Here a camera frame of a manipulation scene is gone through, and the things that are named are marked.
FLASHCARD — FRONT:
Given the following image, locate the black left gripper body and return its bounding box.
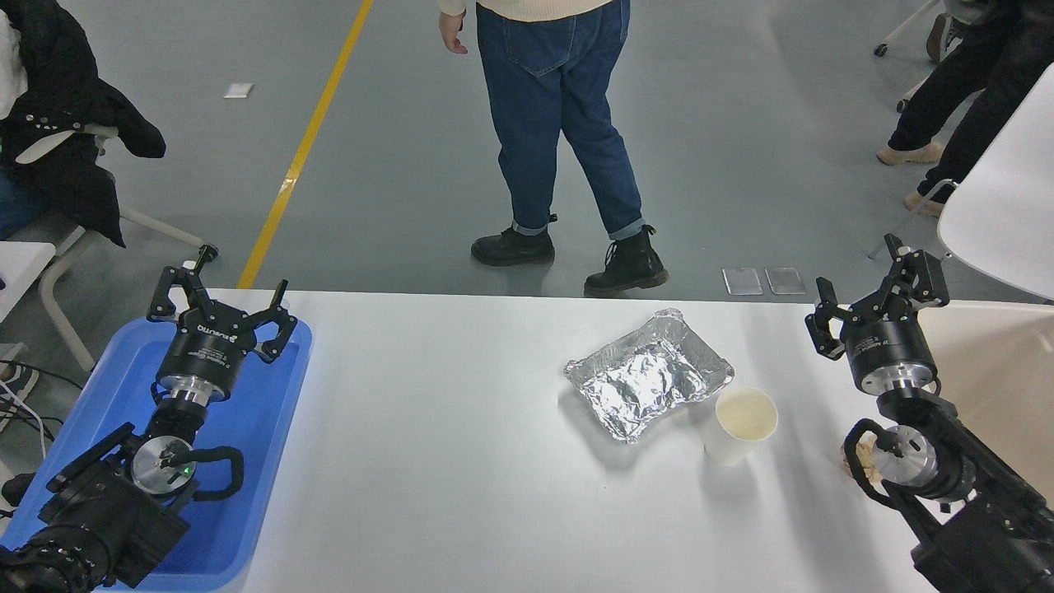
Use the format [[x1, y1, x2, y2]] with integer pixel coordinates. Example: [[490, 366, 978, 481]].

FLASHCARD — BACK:
[[156, 301, 258, 391]]

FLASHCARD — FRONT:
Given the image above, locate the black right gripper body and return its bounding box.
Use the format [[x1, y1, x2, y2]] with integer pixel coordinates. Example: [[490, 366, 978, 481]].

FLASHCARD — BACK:
[[842, 298, 938, 390]]

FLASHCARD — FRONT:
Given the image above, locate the white paper cup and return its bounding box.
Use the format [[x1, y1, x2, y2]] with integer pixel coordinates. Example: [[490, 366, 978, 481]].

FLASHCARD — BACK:
[[702, 387, 779, 467]]

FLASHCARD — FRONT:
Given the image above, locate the person's hand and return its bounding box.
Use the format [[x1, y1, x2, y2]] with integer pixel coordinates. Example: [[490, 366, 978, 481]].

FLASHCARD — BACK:
[[439, 12, 469, 55]]

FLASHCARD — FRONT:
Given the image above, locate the clear floor plate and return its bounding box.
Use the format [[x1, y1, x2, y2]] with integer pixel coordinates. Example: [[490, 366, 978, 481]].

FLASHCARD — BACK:
[[764, 266, 808, 296], [722, 267, 765, 297]]

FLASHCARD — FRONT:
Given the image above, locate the blue plastic tray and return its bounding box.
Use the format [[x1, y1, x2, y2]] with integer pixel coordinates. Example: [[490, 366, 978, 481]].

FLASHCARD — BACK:
[[0, 317, 314, 592]]

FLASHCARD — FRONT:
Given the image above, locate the white shell chair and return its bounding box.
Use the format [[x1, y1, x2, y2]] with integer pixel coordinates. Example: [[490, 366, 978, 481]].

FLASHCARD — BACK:
[[869, 62, 1054, 301]]

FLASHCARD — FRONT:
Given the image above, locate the large pale bin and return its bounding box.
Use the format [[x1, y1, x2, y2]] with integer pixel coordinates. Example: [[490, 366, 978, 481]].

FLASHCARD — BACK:
[[914, 300, 1054, 505]]

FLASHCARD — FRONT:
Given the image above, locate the crumpled tan paper ball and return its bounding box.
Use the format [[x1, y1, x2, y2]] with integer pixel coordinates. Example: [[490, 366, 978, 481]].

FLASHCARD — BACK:
[[842, 437, 879, 483]]

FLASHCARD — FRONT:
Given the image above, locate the small white side table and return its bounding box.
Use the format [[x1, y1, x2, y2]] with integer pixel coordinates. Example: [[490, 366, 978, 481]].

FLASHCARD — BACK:
[[0, 241, 57, 324]]

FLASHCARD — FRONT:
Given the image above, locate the crumpled foil tray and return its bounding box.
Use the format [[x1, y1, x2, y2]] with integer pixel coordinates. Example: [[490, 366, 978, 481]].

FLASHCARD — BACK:
[[563, 308, 735, 446]]

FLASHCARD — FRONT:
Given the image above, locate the grey sneaker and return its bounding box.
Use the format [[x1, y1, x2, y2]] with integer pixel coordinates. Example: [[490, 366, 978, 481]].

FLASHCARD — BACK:
[[0, 365, 40, 431]]

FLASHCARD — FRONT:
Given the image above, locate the white rolling chair base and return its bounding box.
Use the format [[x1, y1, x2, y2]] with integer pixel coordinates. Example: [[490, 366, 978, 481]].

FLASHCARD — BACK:
[[873, 0, 948, 112]]

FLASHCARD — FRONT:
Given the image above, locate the white tube frame chair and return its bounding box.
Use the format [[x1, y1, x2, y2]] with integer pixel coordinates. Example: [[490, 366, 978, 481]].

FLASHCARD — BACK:
[[16, 122, 221, 373]]

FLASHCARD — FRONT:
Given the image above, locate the black floor cable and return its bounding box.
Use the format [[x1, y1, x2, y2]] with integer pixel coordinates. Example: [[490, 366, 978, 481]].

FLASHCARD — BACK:
[[0, 360, 65, 437]]

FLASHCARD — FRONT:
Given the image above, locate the white floor cable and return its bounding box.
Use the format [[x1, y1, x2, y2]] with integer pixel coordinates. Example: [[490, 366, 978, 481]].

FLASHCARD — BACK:
[[0, 379, 50, 460]]

